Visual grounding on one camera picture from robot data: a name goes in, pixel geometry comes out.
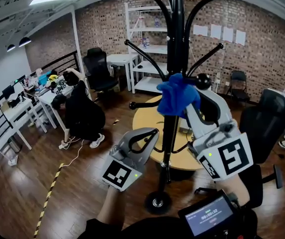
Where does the small white square table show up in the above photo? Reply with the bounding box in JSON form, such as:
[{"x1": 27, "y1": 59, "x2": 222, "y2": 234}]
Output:
[{"x1": 106, "y1": 54, "x2": 139, "y2": 92}]

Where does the yellow black striped floor tape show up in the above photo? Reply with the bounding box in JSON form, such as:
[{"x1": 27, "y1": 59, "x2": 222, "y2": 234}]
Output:
[{"x1": 32, "y1": 162, "x2": 65, "y2": 239}]

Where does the person's left forearm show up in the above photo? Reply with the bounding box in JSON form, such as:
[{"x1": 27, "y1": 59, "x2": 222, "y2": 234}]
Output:
[{"x1": 96, "y1": 187, "x2": 127, "y2": 228}]

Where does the black folding chair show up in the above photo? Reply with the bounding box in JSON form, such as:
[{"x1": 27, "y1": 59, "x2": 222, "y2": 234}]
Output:
[{"x1": 225, "y1": 70, "x2": 251, "y2": 106}]

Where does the black stair railing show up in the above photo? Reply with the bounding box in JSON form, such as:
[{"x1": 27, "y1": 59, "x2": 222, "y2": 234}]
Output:
[{"x1": 0, "y1": 50, "x2": 80, "y2": 164}]

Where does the black coat rack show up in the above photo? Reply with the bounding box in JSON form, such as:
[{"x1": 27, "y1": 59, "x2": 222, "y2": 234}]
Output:
[{"x1": 124, "y1": 0, "x2": 249, "y2": 215}]

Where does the blue plastic box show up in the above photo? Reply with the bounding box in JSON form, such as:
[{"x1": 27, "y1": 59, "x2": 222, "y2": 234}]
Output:
[{"x1": 38, "y1": 74, "x2": 51, "y2": 85}]

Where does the grey metal waste bin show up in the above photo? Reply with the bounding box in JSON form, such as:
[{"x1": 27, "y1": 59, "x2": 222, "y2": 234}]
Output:
[{"x1": 7, "y1": 136, "x2": 22, "y2": 154}]

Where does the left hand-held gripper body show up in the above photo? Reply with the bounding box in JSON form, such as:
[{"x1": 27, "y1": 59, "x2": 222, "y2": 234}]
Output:
[{"x1": 100, "y1": 145, "x2": 145, "y2": 193}]

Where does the person's right forearm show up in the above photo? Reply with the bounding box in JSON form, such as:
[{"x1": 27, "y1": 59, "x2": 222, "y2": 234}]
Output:
[{"x1": 216, "y1": 174, "x2": 250, "y2": 206}]

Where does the black chest-mounted screen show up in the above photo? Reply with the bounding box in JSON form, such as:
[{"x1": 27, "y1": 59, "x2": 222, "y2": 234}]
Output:
[{"x1": 178, "y1": 190, "x2": 235, "y2": 239}]

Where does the blue cloth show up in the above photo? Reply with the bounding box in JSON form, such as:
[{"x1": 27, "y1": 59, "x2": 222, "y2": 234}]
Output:
[{"x1": 156, "y1": 73, "x2": 201, "y2": 119}]

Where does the white metal shelving unit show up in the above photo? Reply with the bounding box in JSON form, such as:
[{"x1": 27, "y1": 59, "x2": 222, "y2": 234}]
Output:
[{"x1": 124, "y1": 2, "x2": 173, "y2": 94}]

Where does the white wall paper sheet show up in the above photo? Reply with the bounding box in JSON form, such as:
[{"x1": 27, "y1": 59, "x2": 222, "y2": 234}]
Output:
[
  {"x1": 235, "y1": 30, "x2": 247, "y2": 46},
  {"x1": 223, "y1": 26, "x2": 234, "y2": 42}
]

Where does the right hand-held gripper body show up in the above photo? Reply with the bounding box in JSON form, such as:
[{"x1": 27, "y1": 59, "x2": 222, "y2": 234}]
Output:
[{"x1": 189, "y1": 119, "x2": 254, "y2": 183}]

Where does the round wooden table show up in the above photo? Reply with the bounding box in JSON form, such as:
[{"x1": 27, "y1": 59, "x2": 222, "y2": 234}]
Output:
[{"x1": 132, "y1": 95, "x2": 204, "y2": 181}]

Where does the black office chair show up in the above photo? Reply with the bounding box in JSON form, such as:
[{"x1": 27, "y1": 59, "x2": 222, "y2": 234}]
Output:
[
  {"x1": 83, "y1": 47, "x2": 120, "y2": 96},
  {"x1": 194, "y1": 88, "x2": 285, "y2": 209}
]

